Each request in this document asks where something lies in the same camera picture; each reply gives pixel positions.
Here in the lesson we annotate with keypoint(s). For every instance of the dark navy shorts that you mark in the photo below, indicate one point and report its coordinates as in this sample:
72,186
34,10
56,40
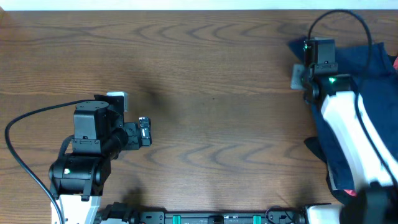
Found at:
379,99

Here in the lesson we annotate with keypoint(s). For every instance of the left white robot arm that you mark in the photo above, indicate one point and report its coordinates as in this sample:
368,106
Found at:
100,134

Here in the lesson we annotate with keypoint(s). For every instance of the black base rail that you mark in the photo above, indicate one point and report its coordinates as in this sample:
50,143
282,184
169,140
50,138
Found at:
205,217

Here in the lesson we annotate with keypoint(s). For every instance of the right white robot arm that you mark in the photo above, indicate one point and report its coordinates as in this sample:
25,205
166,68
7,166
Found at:
336,96

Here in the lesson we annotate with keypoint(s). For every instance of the red garment in pile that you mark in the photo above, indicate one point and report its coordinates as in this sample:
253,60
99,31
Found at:
395,63

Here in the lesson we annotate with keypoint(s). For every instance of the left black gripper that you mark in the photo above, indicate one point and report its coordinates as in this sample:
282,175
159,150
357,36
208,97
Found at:
135,142

